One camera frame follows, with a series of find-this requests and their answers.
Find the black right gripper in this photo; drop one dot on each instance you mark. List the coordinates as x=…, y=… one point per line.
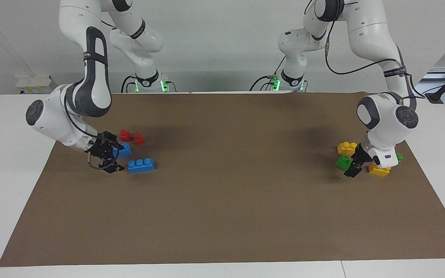
x=102, y=148

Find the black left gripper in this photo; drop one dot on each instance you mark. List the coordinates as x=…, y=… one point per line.
x=361, y=152

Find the green two-stud toy brick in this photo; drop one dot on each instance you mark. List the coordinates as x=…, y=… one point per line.
x=342, y=163
x=399, y=157

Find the blue three-stud toy brick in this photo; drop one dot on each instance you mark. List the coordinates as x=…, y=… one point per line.
x=126, y=150
x=141, y=166

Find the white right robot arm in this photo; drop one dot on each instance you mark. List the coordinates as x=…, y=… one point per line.
x=48, y=119

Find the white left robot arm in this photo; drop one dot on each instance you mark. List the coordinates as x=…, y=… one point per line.
x=381, y=116

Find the yellow two-stud toy brick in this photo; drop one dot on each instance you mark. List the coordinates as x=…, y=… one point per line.
x=346, y=148
x=379, y=171

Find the red one-stud toy brick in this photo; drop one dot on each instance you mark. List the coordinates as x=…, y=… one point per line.
x=125, y=135
x=139, y=139

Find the brown paper table mat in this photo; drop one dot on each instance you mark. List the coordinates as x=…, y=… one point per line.
x=226, y=200

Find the white wall socket box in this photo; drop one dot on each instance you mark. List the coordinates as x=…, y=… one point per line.
x=33, y=83

